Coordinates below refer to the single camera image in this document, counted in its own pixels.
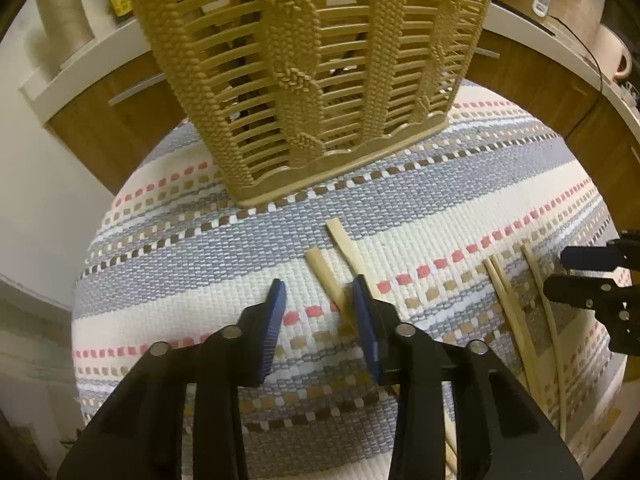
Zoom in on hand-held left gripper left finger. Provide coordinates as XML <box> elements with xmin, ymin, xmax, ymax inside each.
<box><xmin>57</xmin><ymin>279</ymin><xmax>288</xmax><ymax>480</ymax></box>

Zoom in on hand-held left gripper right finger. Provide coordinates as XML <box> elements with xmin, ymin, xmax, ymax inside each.
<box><xmin>350</xmin><ymin>275</ymin><xmax>586</xmax><ymax>480</ymax></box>

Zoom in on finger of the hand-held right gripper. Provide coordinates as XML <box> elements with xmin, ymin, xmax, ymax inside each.
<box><xmin>543</xmin><ymin>276</ymin><xmax>640</xmax><ymax>356</ymax></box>
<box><xmin>560</xmin><ymin>230</ymin><xmax>640</xmax><ymax>274</ymax></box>

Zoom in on beige plastic utensil basket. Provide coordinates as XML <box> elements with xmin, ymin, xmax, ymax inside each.
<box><xmin>116</xmin><ymin>0</ymin><xmax>501</xmax><ymax>208</ymax></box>

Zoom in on striped woven table cloth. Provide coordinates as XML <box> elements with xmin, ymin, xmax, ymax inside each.
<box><xmin>71</xmin><ymin>77</ymin><xmax>631</xmax><ymax>480</ymax></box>

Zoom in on white electric kettle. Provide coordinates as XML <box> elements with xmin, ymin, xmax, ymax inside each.
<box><xmin>597</xmin><ymin>22</ymin><xmax>632</xmax><ymax>81</ymax></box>

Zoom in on wooden lower cabinets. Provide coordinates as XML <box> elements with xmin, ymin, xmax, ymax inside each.
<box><xmin>42</xmin><ymin>30</ymin><xmax>640</xmax><ymax>221</ymax></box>

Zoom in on white refrigerator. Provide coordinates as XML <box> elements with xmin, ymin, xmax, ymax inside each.
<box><xmin>0</xmin><ymin>0</ymin><xmax>118</xmax><ymax>311</ymax></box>

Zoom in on white kitchen countertop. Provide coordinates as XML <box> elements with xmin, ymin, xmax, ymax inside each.
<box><xmin>20</xmin><ymin>0</ymin><xmax>640</xmax><ymax>126</ymax></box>

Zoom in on steel canister with white lid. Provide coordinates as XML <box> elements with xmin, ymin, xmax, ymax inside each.
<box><xmin>32</xmin><ymin>0</ymin><xmax>98</xmax><ymax>68</ymax></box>

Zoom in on black power cable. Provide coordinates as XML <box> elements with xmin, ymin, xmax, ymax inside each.
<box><xmin>547</xmin><ymin>12</ymin><xmax>608</xmax><ymax>96</ymax></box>

